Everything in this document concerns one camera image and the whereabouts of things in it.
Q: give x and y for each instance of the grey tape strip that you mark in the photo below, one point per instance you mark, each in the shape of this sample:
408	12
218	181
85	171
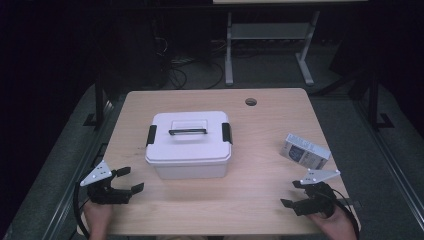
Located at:
355	203

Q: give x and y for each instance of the aluminium floor rail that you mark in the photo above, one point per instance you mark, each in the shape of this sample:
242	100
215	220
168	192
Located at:
395	166
83	161

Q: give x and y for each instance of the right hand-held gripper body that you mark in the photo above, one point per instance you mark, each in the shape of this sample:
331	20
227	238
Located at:
318	198

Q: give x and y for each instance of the white plastic storage box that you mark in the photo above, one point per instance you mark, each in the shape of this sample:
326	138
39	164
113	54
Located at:
190	171

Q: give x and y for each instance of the person's left hand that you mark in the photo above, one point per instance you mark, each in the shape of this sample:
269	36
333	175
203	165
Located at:
98	220

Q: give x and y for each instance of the person's right hand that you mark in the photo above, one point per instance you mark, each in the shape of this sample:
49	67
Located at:
336	226

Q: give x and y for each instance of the white and blue carton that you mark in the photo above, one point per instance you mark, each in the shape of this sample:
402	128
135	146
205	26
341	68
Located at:
305	153

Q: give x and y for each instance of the black frame post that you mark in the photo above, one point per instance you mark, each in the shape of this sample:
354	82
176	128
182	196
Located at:
373	100
99	100

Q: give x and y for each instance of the grey metal stand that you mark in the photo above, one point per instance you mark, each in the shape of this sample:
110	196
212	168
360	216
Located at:
266	31

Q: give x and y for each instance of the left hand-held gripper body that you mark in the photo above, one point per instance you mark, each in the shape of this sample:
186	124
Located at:
100	195

